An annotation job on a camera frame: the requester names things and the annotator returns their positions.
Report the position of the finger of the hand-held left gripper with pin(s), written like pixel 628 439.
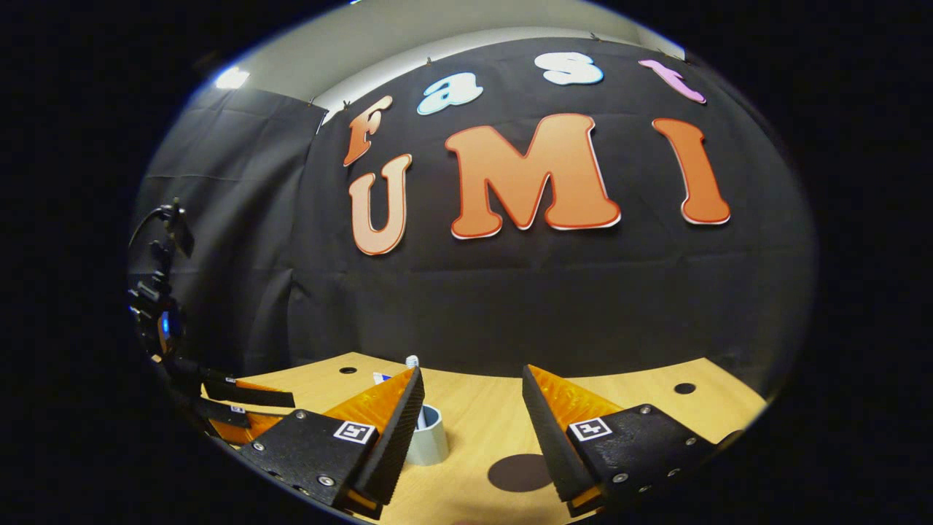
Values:
pixel 248 397
pixel 233 426

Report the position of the white toothpaste tube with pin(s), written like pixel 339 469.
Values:
pixel 382 378

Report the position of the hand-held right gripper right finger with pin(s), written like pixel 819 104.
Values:
pixel 547 437

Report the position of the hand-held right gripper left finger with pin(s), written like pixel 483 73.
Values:
pixel 401 437

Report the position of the ceiling light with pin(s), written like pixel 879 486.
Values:
pixel 232 78

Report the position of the dark brown round coaster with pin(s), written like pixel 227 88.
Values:
pixel 519 472

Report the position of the black backdrop cloth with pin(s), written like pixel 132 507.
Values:
pixel 510 306

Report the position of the wooden desktop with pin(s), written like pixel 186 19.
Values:
pixel 481 415

